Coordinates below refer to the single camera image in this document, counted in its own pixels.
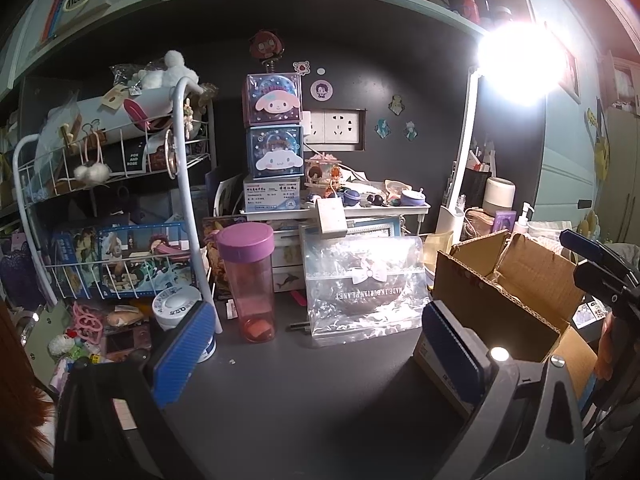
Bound pink lidded plastic bottle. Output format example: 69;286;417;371
215;222;276;345

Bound brown cardboard box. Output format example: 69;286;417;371
412;229;601;413

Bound white and blue mask box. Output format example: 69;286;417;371
243;177;303;213

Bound white wall power outlet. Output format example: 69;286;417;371
301;109;362;144

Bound blue character display box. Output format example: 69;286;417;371
247;125;305;181

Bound person's right hand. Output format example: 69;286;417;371
593;311;626;381

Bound white desk lamp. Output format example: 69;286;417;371
437;21;562;242

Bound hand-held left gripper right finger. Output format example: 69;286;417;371
421;299;587;480

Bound small figurine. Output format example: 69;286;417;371
304;154;347;197

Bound spring doll head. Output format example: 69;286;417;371
248;30;284;74

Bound anime print boxes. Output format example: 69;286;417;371
49;222;202;302

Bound white wire rack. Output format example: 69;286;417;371
12;76;224;335

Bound small purple box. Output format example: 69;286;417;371
492;209;517;234

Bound clear printed zip bag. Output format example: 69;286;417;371
298;224;432;347

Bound white supplement jar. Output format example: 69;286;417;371
151;285;219;365

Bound white pom-pom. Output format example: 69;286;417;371
73;161;112;184

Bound pink character display box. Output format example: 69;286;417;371
243;72;305;127

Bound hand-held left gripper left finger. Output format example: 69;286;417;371
52;299;217;480

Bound white plush toy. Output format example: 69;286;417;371
136;50;205;95

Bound small white drawer unit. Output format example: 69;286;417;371
271;234;307;293

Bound black pen holder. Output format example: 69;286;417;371
461;167;494;212

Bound pink handheld console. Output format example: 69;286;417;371
104;326;154;362

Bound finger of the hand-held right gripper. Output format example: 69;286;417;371
558;228;637;281

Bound white pump bottle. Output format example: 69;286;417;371
514;202;534;235

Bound small white plush charm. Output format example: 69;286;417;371
47;335;77;359

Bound white humidifier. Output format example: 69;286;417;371
483;177;516;212

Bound white power adapter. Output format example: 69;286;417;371
314;198;349;238

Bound person's hair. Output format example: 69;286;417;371
0;297;56;480

